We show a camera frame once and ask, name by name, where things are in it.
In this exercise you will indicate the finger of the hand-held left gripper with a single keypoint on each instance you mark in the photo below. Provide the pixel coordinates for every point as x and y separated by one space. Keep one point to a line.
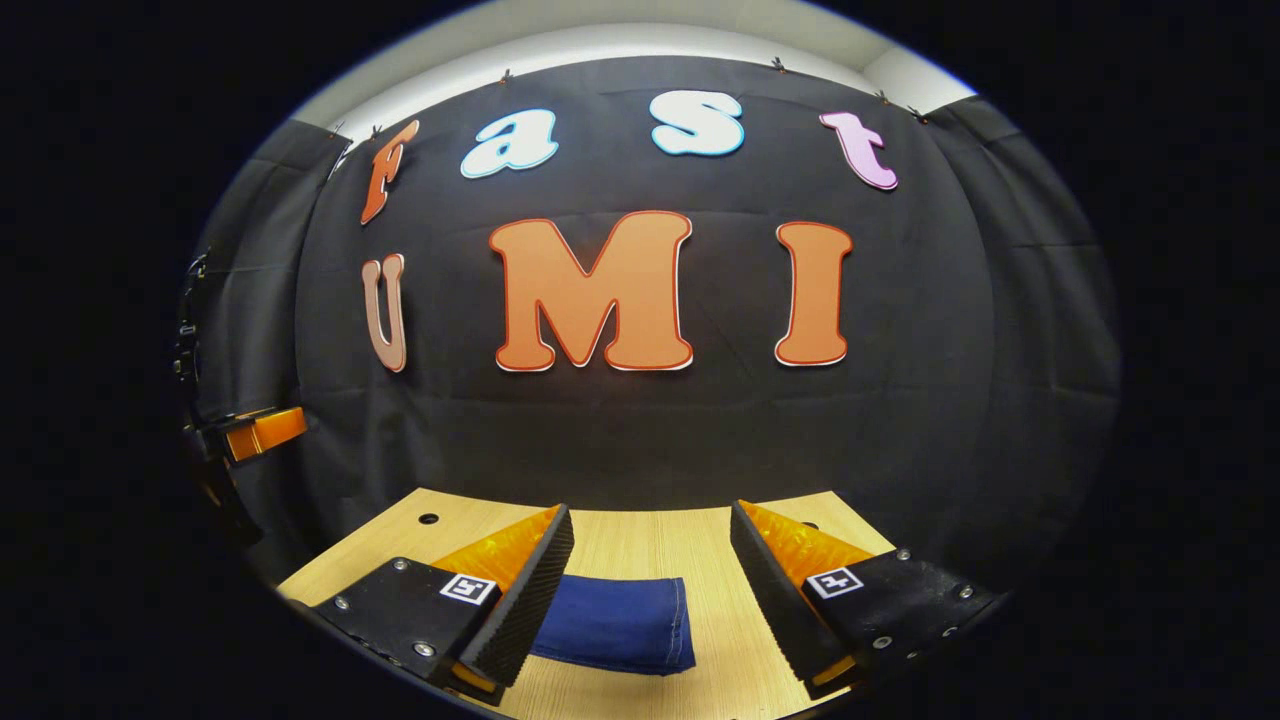
268 432

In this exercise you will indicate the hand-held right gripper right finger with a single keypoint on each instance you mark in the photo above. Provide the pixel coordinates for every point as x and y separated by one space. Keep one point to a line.
775 600

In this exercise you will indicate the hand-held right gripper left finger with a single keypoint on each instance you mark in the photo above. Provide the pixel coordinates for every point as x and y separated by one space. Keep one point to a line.
530 600

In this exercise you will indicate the blue jeans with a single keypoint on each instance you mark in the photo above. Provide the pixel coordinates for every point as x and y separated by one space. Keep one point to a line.
620 622

